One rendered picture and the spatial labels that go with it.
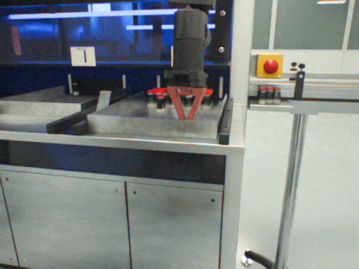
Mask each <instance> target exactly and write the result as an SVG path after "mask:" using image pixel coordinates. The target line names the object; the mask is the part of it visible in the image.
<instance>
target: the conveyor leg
mask: <svg viewBox="0 0 359 269"><path fill-rule="evenodd" d="M290 114H294V116H293V122H292V130H291V141H290V150H289V155H288V165H287V173H286V179H285V187H284V193H283V202H282V212H281V221H280V230H279V235H278V244H277V250H276V259H275V264H274V269H287V263H288V255H289V250H290V242H291V238H292V230H293V225H294V214H295V208H296V200H297V193H298V188H299V180H300V175H301V167H302V162H303V154H304V146H305V138H306V130H307V125H308V117H309V115H318V112H303V111H293V113H290Z"/></svg>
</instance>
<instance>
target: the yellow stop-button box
mask: <svg viewBox="0 0 359 269"><path fill-rule="evenodd" d="M269 59H273V60H276V61H277V63H278V69H277V71H276V72H275V73H273V74H268V73H266V72H265V71H264V69H263V65H264V63H265V62H266V61H267V60H269ZM283 59H284V54H283V53H257V54H256V68H255V71H256V78H262V79H281V78H282V75H283Z"/></svg>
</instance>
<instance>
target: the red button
mask: <svg viewBox="0 0 359 269"><path fill-rule="evenodd" d="M263 69H264V71H265V72H266V73H268V74H273V73H275V72H276V71H277V69H278V63H277V61H276V60H273V59H269V60H267V61H266V62H265V63H264V65H263Z"/></svg>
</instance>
